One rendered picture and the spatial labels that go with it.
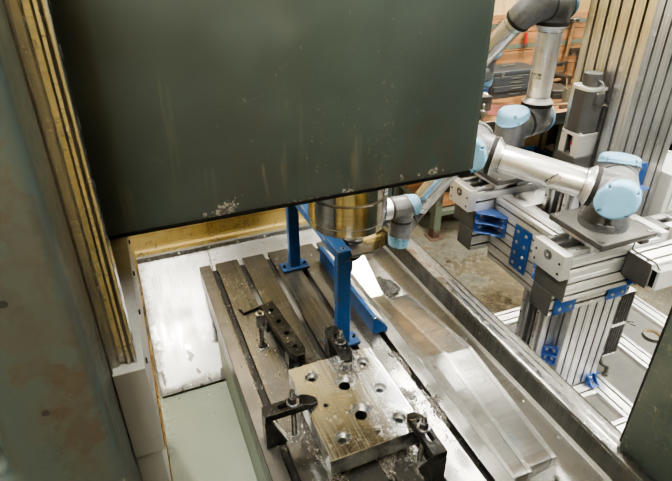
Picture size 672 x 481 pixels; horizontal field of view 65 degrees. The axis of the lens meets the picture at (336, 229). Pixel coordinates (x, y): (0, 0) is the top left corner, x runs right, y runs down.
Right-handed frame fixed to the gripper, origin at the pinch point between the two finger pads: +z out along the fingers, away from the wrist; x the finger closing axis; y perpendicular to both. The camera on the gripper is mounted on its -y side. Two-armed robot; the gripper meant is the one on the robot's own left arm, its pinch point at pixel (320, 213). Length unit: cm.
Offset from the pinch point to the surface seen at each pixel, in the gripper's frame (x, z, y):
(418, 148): -64, 7, -44
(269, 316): -15.4, 22.0, 23.4
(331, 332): -34.1, 9.8, 18.5
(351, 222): -59, 17, -29
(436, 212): 142, -145, 92
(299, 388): -48, 24, 21
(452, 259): 114, -143, 114
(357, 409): -59, 13, 22
